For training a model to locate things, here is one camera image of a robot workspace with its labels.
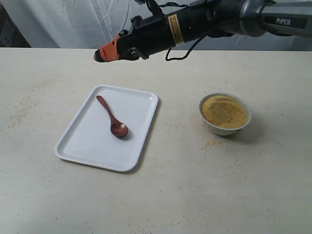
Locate white ceramic bowl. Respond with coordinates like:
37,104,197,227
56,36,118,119
199,93,252,136

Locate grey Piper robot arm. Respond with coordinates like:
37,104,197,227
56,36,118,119
94,0,312,62

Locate white rectangular plastic tray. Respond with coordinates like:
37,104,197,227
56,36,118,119
55,85,158,172

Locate spilled millet pile on table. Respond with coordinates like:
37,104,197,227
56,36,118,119
200,140,223,151

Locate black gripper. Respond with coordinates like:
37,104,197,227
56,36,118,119
94,0,241,62

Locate white backdrop curtain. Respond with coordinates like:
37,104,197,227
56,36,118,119
1,0,312,51

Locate dark red wooden spoon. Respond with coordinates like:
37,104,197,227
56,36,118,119
96,95,129,137

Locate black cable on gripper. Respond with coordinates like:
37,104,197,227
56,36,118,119
136,0,242,61

